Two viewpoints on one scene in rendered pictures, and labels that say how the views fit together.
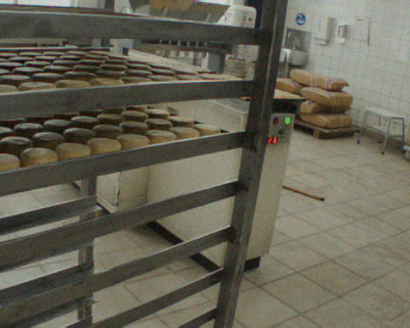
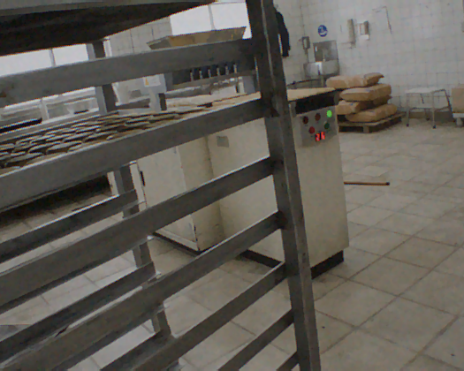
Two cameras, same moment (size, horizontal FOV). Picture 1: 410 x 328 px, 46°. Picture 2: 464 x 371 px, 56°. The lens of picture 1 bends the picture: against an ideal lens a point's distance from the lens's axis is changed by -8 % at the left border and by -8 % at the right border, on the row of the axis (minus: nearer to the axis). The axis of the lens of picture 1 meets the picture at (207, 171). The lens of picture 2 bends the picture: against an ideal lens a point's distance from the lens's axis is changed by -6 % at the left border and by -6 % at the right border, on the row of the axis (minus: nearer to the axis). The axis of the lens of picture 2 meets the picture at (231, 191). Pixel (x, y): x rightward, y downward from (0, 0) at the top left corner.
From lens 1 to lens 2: 24 cm
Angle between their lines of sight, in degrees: 7
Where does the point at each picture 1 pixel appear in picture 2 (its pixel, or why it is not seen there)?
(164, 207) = (184, 203)
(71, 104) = (6, 95)
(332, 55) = (361, 55)
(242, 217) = (286, 196)
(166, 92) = (140, 64)
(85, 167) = (55, 172)
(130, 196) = (207, 229)
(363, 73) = (394, 60)
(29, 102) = not seen: outside the picture
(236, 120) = not seen: hidden behind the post
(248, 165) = (276, 134)
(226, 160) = not seen: hidden behind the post
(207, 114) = (252, 130)
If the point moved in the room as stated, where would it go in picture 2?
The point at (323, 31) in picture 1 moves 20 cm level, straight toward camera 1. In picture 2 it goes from (346, 34) to (346, 34)
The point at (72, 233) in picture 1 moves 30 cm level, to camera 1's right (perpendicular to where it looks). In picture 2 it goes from (63, 259) to (359, 221)
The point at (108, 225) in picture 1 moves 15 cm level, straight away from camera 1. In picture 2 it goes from (113, 238) to (126, 200)
